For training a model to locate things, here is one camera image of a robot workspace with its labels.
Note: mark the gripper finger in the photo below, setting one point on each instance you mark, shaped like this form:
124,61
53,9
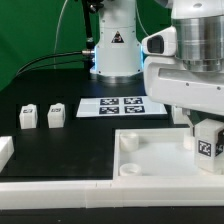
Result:
220,143

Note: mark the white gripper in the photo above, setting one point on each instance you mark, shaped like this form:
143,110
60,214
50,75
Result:
167,81

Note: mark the white square tabletop tray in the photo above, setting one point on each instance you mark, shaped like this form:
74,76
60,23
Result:
155,153

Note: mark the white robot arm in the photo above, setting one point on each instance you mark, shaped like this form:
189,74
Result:
196,38

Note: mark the white sheet with markers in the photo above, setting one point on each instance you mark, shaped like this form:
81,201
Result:
119,106

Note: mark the white front fence wall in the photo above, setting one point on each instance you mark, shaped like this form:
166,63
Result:
122,192

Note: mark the white fence wall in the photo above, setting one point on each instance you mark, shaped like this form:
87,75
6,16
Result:
122,192
6,150

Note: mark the black camera pole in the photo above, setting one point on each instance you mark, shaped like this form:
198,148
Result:
89,6

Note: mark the white left fence wall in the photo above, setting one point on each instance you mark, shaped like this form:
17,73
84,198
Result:
6,150

